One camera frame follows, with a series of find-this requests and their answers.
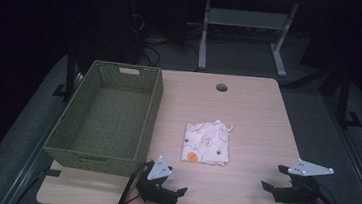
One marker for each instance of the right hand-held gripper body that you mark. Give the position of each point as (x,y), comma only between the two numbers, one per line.
(301,187)

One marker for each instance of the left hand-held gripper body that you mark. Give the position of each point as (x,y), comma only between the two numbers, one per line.
(155,186)

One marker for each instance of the white printed cloth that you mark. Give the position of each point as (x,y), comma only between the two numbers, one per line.
(210,145)

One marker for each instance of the green woven basket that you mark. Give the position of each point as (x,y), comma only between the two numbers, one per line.
(109,125)

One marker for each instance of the black metal stand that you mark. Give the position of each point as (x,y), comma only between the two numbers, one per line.
(70,74)
(344,97)

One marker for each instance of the black tape strip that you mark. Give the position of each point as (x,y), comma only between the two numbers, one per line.
(52,172)

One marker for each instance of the aluminium rail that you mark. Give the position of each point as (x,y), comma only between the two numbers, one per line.
(354,155)
(36,155)

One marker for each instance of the grey metal desk frame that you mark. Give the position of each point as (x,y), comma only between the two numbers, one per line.
(247,19)

